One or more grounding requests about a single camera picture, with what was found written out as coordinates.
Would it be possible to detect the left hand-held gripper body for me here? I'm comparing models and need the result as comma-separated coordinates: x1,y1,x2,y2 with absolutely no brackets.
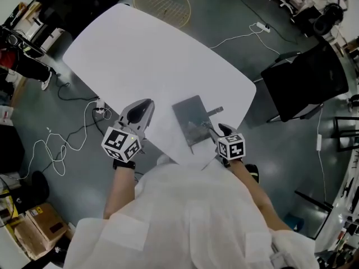
100,98,155,163

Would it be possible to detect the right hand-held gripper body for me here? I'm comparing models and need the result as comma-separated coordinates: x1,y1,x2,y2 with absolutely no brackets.
209,123,246,168

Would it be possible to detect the dark grey notebook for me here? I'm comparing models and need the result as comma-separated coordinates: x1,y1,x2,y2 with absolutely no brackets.
171,95,213,155

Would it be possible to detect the person's right forearm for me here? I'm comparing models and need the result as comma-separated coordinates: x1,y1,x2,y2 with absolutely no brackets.
231,159,292,231

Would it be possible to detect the person's left forearm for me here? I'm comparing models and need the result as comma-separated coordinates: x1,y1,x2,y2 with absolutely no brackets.
103,166,137,220

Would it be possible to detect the black wristband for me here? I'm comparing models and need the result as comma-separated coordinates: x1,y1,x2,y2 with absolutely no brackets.
112,159,136,170

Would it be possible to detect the person's black shoe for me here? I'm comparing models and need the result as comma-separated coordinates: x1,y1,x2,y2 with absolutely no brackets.
244,163,260,184

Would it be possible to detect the person's white garment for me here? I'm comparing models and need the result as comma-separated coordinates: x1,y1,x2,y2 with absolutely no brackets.
63,153,320,269

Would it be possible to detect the black rounded object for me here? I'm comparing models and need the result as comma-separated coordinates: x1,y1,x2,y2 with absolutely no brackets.
32,171,50,204

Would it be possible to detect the black mesh office chair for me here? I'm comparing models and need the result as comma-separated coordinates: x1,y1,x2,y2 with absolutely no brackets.
254,39,350,123

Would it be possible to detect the teal stool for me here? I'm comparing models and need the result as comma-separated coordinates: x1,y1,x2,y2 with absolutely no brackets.
283,212,305,232

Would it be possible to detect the black bag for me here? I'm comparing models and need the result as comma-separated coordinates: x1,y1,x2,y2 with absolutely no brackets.
0,126,25,173

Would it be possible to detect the cardboard box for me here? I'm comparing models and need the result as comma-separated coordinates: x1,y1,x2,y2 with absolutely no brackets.
13,202,68,260

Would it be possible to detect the wooden shelf cabinet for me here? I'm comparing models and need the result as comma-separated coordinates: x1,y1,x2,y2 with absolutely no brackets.
11,1,65,53

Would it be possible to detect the long looped white cable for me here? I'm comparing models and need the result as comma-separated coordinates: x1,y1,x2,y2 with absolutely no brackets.
18,101,112,180

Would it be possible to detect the white desk with black frame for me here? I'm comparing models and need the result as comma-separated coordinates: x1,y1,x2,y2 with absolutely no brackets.
330,116,359,152
294,189,334,240

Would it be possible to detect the round gold wire rack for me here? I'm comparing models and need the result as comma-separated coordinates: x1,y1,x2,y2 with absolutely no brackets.
133,0,192,29

